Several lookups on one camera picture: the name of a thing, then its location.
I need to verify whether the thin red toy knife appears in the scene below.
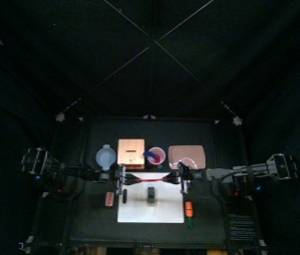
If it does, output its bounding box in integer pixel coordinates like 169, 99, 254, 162
138, 177, 169, 183

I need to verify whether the dark sushi roll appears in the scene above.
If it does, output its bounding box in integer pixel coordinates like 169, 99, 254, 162
146, 186, 157, 204

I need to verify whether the pink square tray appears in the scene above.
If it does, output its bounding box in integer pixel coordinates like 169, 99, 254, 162
166, 144, 206, 170

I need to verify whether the translucent blue bowl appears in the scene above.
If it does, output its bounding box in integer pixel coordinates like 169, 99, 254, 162
95, 143, 118, 171

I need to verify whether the pink cup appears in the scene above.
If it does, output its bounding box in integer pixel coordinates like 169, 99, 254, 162
146, 146, 166, 165

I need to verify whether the wooden box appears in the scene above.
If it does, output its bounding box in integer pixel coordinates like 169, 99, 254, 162
117, 138, 147, 170

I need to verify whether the orange salmon toy piece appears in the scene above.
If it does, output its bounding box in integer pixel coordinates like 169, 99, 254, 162
104, 191, 115, 208

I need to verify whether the blue spoon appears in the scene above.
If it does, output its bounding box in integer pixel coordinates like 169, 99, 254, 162
143, 150, 157, 164

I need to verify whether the orange toy carrot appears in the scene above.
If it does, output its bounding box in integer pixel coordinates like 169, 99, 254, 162
183, 200, 194, 229

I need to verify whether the white cutting board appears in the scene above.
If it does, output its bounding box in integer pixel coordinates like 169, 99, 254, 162
117, 171, 185, 224

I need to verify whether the thin white cord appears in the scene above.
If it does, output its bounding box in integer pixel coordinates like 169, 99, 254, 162
102, 0, 240, 118
60, 0, 214, 115

